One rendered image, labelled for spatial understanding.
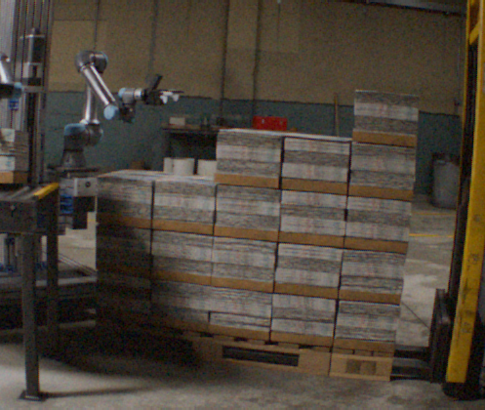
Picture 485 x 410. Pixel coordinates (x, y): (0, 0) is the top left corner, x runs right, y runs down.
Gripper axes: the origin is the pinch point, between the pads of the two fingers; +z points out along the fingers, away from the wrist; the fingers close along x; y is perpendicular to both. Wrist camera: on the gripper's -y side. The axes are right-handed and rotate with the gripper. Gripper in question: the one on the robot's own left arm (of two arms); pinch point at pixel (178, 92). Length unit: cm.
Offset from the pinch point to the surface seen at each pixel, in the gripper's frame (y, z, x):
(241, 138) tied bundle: 15, 52, 34
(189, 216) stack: 50, 31, 43
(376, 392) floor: 118, 125, 49
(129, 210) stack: 50, 2, 49
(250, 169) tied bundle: 28, 56, 35
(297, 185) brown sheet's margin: 34, 77, 32
